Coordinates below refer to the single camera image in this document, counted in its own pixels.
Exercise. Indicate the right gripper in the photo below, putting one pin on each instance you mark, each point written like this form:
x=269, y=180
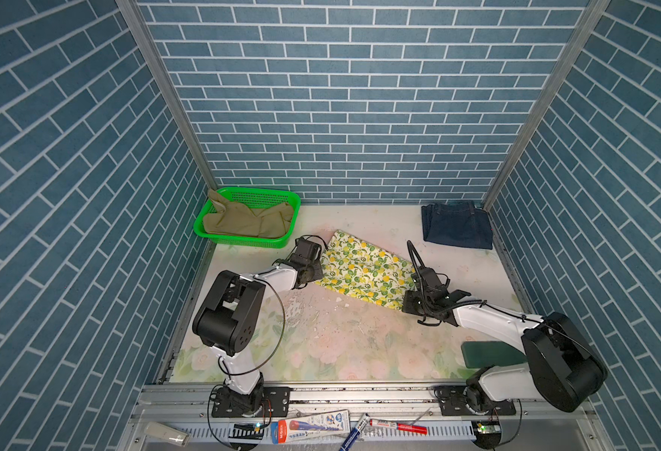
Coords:
x=406, y=304

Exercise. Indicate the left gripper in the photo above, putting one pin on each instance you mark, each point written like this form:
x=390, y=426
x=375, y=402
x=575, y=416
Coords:
x=317, y=273

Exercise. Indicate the yellow lemon print skirt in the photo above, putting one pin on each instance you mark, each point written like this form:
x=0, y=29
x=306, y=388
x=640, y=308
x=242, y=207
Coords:
x=366, y=272

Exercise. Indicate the dark blue denim skirt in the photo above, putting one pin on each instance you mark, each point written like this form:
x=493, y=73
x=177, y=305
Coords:
x=459, y=224

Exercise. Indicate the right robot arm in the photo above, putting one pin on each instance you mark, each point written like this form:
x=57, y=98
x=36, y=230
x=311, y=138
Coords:
x=560, y=366

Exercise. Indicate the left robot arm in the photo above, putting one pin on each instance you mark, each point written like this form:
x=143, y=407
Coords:
x=226, y=320

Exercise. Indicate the dark green pad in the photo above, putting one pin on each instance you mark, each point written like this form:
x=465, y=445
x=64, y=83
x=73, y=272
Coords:
x=485, y=354

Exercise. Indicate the olive khaki skirt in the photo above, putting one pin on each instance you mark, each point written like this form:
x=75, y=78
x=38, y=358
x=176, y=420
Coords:
x=237, y=219

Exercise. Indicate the toothpaste box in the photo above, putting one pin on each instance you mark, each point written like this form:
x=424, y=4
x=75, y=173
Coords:
x=310, y=427

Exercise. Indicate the blue marker pen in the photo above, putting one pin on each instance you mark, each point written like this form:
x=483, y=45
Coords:
x=355, y=433

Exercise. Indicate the white plastic cup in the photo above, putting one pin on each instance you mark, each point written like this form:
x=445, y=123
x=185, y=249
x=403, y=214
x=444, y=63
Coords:
x=167, y=434

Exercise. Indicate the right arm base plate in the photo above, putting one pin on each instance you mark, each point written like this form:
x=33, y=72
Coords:
x=460, y=400

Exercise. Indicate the red handled screwdriver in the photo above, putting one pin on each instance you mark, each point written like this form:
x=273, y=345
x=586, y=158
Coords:
x=378, y=423

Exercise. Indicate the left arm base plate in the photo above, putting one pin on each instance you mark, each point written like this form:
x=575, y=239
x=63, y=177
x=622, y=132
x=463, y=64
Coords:
x=269, y=401

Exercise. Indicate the aluminium rail frame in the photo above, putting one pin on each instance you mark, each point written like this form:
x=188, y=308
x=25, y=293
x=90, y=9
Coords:
x=536, y=425

